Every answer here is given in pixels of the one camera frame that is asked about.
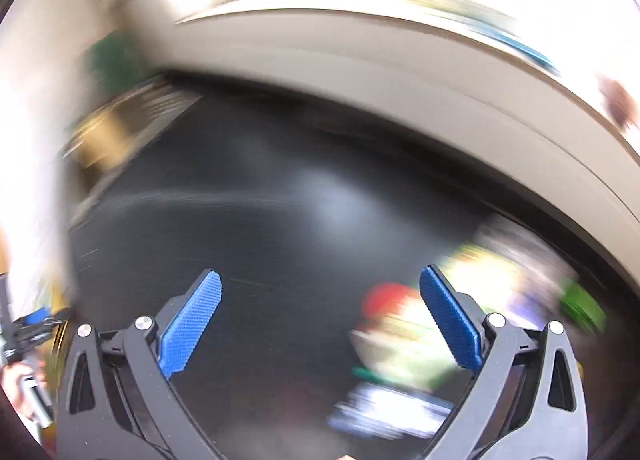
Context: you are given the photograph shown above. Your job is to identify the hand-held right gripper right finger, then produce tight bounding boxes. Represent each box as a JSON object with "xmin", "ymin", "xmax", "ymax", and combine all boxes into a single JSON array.
[{"xmin": 419, "ymin": 264, "xmax": 588, "ymax": 460}]

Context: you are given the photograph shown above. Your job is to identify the person's left hand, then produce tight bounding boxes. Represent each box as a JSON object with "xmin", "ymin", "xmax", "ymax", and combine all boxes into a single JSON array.
[{"xmin": 0, "ymin": 362, "xmax": 32, "ymax": 413}]

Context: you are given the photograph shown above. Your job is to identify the white yellow purple packet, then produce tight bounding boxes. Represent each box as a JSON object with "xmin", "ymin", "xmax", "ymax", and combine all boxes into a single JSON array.
[{"xmin": 445, "ymin": 220, "xmax": 576, "ymax": 325}]

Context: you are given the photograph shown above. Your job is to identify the blue and white packet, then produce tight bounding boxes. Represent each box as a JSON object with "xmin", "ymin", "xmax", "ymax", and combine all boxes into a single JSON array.
[{"xmin": 327, "ymin": 382, "xmax": 456, "ymax": 441}]

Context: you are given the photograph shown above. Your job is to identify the green plastic piece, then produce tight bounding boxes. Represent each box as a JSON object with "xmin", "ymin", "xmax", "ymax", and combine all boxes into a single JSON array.
[{"xmin": 560, "ymin": 280, "xmax": 608, "ymax": 335}]

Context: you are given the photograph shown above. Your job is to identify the blue flat object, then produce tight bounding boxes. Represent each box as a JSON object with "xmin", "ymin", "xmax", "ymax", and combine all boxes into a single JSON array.
[{"xmin": 480, "ymin": 24, "xmax": 561, "ymax": 75}]

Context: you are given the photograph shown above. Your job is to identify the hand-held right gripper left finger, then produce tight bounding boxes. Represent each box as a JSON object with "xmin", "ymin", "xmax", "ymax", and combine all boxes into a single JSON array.
[{"xmin": 56, "ymin": 269, "xmax": 226, "ymax": 460}]

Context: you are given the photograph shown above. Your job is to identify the green object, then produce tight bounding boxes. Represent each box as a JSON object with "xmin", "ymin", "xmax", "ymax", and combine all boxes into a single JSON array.
[{"xmin": 85, "ymin": 34, "xmax": 146, "ymax": 95}]

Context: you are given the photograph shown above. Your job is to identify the brown object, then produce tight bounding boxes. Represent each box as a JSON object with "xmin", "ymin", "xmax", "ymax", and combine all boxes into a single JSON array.
[{"xmin": 597, "ymin": 74, "xmax": 640, "ymax": 131}]

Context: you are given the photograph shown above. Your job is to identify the red and green wrapper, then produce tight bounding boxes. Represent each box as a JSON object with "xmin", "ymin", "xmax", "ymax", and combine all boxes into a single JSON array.
[{"xmin": 350, "ymin": 282, "xmax": 466, "ymax": 386}]

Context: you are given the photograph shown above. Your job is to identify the cardboard box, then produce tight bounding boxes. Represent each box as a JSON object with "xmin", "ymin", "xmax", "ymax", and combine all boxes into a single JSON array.
[{"xmin": 65, "ymin": 90, "xmax": 201, "ymax": 175}]

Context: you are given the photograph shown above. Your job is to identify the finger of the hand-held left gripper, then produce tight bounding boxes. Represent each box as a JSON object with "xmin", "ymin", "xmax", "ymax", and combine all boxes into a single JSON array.
[{"xmin": 0, "ymin": 307, "xmax": 73, "ymax": 356}]

